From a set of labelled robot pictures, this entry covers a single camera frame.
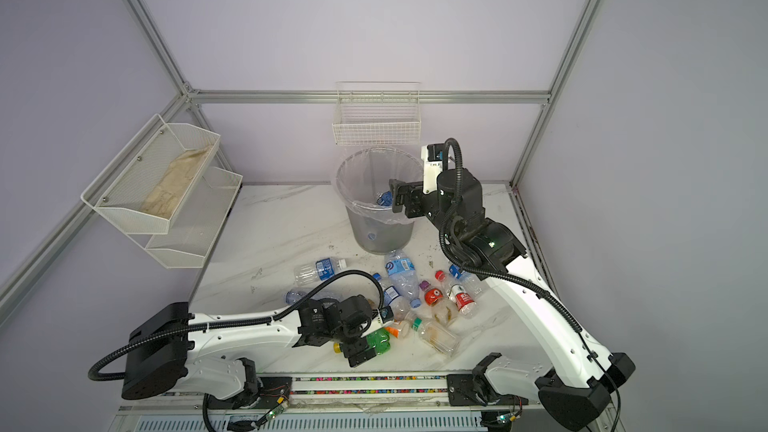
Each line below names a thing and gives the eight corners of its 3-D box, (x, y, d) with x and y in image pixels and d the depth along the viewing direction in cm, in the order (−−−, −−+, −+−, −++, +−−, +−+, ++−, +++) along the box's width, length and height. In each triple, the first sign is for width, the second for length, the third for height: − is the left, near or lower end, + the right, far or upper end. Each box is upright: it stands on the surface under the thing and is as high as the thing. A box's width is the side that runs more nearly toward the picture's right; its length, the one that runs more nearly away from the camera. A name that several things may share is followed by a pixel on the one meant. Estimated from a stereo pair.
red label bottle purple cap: (430, 308, 88) (431, 303, 86) (415, 290, 92) (416, 284, 89) (442, 299, 90) (444, 294, 87) (427, 281, 94) (428, 276, 91)
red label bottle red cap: (461, 320, 86) (464, 314, 82) (446, 294, 91) (448, 286, 87) (474, 315, 87) (478, 308, 83) (458, 289, 92) (461, 281, 88)
